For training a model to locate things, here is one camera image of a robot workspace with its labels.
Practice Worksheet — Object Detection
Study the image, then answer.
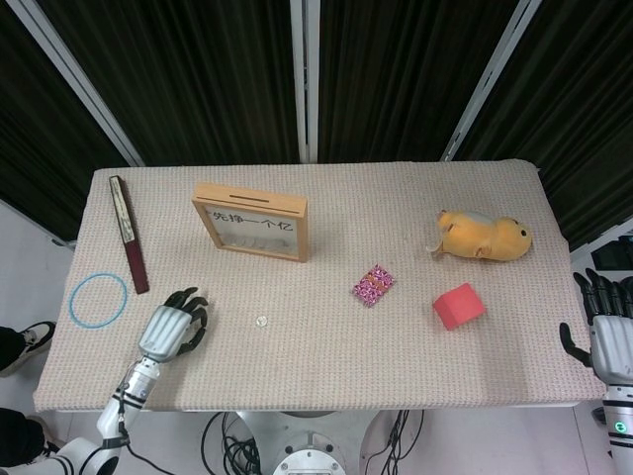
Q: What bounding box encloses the wooden framed money box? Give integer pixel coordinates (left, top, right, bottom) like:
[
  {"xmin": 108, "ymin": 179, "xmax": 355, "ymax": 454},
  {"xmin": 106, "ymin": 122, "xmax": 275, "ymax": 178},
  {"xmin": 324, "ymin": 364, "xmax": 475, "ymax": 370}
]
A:
[{"xmin": 190, "ymin": 182, "xmax": 309, "ymax": 264}]

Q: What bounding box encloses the black equipment case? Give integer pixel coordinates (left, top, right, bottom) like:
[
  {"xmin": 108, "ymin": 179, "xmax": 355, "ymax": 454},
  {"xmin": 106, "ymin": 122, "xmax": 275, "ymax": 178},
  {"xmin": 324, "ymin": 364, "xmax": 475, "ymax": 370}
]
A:
[{"xmin": 590, "ymin": 237, "xmax": 633, "ymax": 272}]

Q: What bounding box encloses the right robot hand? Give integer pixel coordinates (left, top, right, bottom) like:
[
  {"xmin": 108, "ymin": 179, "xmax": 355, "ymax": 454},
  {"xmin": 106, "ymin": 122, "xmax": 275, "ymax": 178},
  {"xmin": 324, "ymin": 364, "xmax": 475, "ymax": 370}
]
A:
[{"xmin": 558, "ymin": 267, "xmax": 633, "ymax": 383}]

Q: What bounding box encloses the person in black trousers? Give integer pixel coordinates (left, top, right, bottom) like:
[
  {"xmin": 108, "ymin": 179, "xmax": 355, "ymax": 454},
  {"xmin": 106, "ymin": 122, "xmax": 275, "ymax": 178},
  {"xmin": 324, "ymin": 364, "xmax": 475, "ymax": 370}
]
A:
[{"xmin": 0, "ymin": 325, "xmax": 50, "ymax": 469}]

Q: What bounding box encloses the yellow plush toy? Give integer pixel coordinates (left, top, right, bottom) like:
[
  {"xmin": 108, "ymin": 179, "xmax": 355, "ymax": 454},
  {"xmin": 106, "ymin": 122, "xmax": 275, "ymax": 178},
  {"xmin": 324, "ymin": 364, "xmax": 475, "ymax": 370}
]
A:
[{"xmin": 425, "ymin": 209, "xmax": 534, "ymax": 262}]

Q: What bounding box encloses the black cable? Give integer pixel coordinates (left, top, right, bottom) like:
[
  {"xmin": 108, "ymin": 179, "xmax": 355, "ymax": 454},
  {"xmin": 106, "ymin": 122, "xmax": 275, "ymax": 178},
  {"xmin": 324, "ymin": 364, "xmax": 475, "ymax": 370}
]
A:
[
  {"xmin": 202, "ymin": 410, "xmax": 263, "ymax": 475},
  {"xmin": 380, "ymin": 410, "xmax": 426, "ymax": 475}
]

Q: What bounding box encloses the blue rubber ring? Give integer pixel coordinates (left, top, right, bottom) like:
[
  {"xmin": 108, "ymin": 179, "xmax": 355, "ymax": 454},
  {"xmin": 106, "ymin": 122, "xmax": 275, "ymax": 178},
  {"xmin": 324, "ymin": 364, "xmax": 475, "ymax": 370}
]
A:
[{"xmin": 68, "ymin": 271, "xmax": 129, "ymax": 329}]

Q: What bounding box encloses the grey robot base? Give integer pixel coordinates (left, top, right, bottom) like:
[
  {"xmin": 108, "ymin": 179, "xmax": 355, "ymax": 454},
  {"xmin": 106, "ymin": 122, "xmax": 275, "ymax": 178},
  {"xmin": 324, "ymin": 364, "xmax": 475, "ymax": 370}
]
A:
[{"xmin": 231, "ymin": 409, "xmax": 380, "ymax": 475}]

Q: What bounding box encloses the white frame post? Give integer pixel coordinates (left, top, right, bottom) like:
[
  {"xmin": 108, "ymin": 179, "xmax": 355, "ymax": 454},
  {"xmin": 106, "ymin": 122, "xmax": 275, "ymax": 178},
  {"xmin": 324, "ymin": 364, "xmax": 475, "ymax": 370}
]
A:
[
  {"xmin": 289, "ymin": 0, "xmax": 321, "ymax": 164},
  {"xmin": 441, "ymin": 0, "xmax": 548, "ymax": 162},
  {"xmin": 13, "ymin": 0, "xmax": 146, "ymax": 167}
]

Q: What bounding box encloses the beige woven tablecloth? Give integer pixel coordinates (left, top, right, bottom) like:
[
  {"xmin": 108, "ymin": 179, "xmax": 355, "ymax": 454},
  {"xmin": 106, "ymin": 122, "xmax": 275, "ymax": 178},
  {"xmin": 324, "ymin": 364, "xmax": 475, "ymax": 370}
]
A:
[{"xmin": 32, "ymin": 157, "xmax": 607, "ymax": 413}]

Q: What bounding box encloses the dark red folded fan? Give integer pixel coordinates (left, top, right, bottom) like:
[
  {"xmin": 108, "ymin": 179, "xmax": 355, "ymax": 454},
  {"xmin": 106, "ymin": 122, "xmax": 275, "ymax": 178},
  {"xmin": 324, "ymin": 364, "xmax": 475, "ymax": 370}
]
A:
[{"xmin": 108, "ymin": 174, "xmax": 151, "ymax": 295}]

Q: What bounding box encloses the pink patterned card deck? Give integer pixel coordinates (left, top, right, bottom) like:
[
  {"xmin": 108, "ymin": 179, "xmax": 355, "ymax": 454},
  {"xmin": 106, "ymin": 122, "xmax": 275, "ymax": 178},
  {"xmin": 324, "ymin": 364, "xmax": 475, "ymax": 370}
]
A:
[{"xmin": 351, "ymin": 263, "xmax": 398, "ymax": 309}]

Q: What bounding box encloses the pink foam cube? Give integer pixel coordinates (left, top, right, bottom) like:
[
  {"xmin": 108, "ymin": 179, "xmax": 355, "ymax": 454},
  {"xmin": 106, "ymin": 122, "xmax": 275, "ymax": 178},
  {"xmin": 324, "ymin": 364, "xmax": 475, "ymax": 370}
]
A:
[{"xmin": 432, "ymin": 282, "xmax": 487, "ymax": 332}]

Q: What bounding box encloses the black pleated curtain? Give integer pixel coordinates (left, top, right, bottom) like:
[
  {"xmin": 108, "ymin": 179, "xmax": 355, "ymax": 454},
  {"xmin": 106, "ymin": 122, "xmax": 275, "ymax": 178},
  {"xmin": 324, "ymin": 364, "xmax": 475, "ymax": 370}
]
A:
[{"xmin": 0, "ymin": 0, "xmax": 633, "ymax": 253}]

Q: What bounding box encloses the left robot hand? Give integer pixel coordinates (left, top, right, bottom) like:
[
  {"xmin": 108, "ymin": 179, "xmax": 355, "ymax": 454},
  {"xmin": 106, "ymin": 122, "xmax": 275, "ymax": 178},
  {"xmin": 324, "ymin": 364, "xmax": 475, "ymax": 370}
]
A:
[{"xmin": 136, "ymin": 288, "xmax": 209, "ymax": 366}]

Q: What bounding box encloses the white and black sneaker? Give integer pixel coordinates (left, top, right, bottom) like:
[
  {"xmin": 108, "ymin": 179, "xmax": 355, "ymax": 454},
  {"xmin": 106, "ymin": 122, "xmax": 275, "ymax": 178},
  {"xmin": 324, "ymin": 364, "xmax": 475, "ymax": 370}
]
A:
[{"xmin": 7, "ymin": 320, "xmax": 57, "ymax": 370}]

